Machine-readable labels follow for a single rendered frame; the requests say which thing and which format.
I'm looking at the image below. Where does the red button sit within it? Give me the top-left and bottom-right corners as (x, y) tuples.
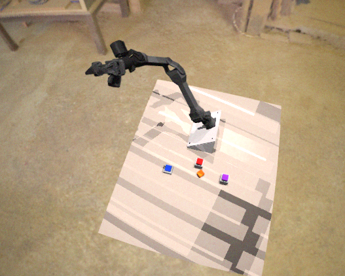
(194, 158), (205, 169)

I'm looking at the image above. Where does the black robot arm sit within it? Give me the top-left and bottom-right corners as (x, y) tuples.
(107, 40), (216, 129)

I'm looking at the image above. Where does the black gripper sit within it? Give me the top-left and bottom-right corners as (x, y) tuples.
(85, 58), (126, 77)

